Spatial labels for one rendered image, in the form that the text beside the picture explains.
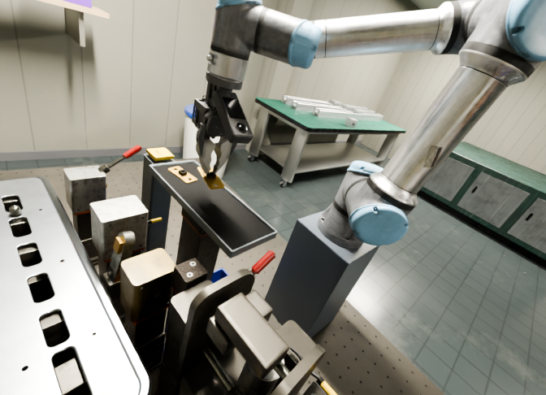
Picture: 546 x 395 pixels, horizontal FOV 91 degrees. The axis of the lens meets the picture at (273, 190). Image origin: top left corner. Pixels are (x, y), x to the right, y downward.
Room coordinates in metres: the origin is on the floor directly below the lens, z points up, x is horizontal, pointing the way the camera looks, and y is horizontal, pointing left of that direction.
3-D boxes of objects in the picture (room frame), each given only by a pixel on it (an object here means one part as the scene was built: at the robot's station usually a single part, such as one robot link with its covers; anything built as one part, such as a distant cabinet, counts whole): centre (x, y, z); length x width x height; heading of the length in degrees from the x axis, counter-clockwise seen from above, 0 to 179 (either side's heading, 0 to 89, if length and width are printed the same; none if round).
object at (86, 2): (1.92, 1.73, 1.42); 0.30 x 0.21 x 0.10; 140
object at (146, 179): (0.71, 0.36, 0.92); 0.08 x 0.08 x 0.44; 55
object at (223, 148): (0.57, 0.15, 1.28); 0.06 x 0.03 x 0.09; 44
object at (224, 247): (0.56, 0.15, 1.16); 0.37 x 0.14 x 0.02; 55
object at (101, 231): (0.49, 0.32, 0.90); 0.13 x 0.08 x 0.41; 145
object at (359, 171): (0.70, -0.24, 1.27); 0.13 x 0.12 x 0.14; 2
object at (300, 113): (4.22, -0.65, 0.50); 2.74 x 1.03 x 1.00; 140
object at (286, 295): (0.70, -0.24, 0.90); 0.20 x 0.20 x 0.40; 50
